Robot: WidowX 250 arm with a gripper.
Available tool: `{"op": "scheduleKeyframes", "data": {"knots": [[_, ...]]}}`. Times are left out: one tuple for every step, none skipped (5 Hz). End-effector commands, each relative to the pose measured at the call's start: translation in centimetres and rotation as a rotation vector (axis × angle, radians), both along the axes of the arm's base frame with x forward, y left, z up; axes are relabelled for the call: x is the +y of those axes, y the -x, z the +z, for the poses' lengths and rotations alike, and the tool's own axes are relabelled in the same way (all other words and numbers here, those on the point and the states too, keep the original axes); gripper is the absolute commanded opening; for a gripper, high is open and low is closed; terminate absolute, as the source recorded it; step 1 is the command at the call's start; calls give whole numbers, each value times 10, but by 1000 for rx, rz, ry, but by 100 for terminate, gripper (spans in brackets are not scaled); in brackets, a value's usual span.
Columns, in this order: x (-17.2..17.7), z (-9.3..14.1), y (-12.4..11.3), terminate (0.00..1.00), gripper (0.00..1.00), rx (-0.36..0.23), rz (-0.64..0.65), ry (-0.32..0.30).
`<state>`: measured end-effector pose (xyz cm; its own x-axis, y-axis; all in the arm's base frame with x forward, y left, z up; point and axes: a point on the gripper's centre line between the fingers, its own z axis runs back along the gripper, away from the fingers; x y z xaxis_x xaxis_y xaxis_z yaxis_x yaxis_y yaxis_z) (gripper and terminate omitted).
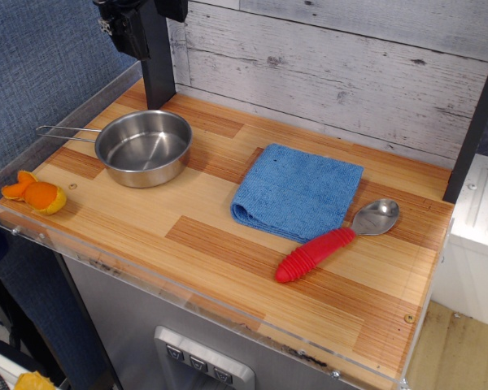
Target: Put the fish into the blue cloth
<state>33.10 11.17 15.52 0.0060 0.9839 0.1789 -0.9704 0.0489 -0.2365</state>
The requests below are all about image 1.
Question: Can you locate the yellow object bottom left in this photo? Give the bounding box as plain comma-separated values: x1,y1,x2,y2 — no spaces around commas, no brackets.
14,371,56,390

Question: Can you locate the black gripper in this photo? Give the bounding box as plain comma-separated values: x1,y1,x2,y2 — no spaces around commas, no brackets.
93,0,188,60

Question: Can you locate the orange plush fish toy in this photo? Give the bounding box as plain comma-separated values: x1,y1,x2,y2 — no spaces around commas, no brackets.
1,171,67,215

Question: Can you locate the dark vertical post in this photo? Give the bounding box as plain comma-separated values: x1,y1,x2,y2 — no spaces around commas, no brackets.
442,76,488,204
137,1,176,110

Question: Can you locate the stainless steel cabinet front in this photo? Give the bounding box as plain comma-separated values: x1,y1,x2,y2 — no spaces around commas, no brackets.
64,258,352,389

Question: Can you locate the white ridged side counter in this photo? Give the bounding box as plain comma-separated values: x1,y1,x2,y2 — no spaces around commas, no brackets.
431,154,488,324

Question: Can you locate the red handled metal spoon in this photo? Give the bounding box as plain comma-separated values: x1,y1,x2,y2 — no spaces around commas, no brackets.
275,199,400,283

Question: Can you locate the clear acrylic edge guard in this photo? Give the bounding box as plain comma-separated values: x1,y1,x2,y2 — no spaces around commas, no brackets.
0,60,455,390

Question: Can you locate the stainless steel saucepan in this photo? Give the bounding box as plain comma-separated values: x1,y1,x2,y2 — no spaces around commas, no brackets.
35,110,194,189

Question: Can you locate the silver button control panel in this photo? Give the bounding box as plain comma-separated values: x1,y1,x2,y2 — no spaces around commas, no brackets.
154,326,255,389

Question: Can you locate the dark left vertical post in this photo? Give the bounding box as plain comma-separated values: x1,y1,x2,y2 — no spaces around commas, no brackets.
137,1,176,110

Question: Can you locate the dark right vertical post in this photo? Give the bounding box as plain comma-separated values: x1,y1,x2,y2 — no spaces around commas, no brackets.
442,76,488,204

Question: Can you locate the folded blue cloth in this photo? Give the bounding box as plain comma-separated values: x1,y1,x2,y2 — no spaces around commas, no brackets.
230,144,364,244

